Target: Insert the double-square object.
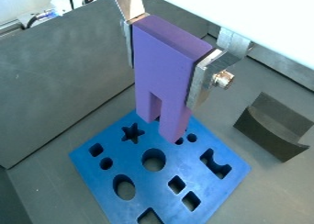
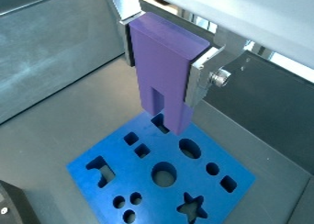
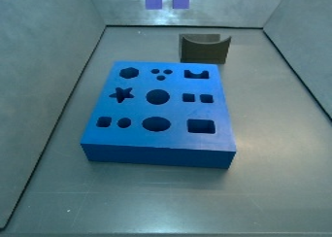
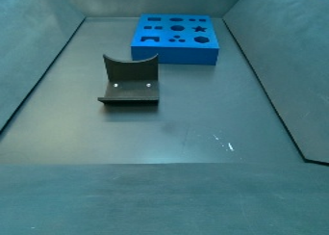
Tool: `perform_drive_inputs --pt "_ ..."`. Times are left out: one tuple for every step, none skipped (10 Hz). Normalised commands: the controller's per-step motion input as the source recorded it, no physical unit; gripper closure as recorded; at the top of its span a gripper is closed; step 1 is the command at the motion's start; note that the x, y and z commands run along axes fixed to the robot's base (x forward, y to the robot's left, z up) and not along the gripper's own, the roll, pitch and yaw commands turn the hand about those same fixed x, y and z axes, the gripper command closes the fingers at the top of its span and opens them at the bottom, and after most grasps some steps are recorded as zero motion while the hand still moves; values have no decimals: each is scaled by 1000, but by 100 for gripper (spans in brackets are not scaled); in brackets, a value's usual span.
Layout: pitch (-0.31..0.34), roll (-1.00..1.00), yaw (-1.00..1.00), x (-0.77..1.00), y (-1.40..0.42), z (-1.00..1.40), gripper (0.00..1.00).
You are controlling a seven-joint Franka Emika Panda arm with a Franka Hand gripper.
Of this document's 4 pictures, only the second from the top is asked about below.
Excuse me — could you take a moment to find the black object at corner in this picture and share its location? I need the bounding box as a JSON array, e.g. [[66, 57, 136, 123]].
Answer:
[[0, 180, 39, 224]]

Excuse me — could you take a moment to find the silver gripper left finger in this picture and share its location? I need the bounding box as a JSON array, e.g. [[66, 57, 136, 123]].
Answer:
[[110, 0, 142, 66]]

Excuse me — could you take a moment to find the purple double-square peg block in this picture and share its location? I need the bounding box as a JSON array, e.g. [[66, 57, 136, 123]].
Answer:
[[128, 12, 209, 135]]

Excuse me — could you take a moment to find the blue shape-sorting board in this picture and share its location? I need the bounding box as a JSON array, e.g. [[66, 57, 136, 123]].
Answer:
[[66, 113, 255, 224]]

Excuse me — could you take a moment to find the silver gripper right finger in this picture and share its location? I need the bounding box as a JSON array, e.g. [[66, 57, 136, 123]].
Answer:
[[185, 29, 247, 107]]

